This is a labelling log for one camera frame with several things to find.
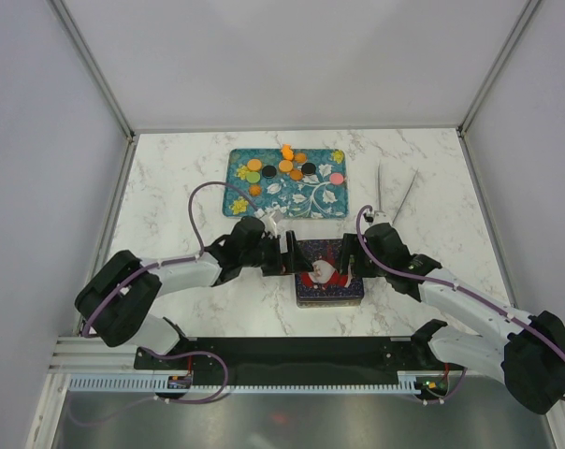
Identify green cookie on tray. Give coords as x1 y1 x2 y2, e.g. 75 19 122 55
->
245 171 261 184

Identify pink cookie right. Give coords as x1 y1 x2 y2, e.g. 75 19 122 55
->
329 172 345 185

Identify gold tin lid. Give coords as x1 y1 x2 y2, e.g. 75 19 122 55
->
295 239 365 300

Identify silver metal tongs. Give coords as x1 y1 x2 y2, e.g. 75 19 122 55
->
374 163 419 225

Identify teal floral tray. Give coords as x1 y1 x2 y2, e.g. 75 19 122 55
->
222 147 349 219

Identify orange round cookie centre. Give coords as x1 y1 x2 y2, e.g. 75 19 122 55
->
278 160 294 173

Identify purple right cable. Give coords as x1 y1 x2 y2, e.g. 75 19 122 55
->
355 204 565 402

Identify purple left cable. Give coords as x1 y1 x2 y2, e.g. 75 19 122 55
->
79 181 260 338

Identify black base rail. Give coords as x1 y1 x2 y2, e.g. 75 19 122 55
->
132 334 466 392

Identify square cookie tin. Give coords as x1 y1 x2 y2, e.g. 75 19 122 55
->
296 297 362 308

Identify orange fish cookie top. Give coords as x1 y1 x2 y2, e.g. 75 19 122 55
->
281 144 295 161

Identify orange ridged cookie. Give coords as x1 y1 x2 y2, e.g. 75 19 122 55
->
249 184 262 196

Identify black sandwich cookie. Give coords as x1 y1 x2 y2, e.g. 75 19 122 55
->
301 163 316 176
262 165 277 179

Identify orange round cookie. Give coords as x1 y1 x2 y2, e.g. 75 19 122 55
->
278 160 294 173
246 159 263 171

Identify purple cable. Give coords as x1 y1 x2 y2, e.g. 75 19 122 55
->
355 204 565 402
79 181 260 338

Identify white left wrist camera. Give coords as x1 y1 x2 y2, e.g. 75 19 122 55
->
254 209 284 236

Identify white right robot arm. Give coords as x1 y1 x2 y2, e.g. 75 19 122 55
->
338 223 565 414

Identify black sandwich cookie right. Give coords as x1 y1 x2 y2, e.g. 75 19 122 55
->
301 163 316 176

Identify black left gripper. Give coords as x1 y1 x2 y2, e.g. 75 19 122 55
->
240 232 312 277

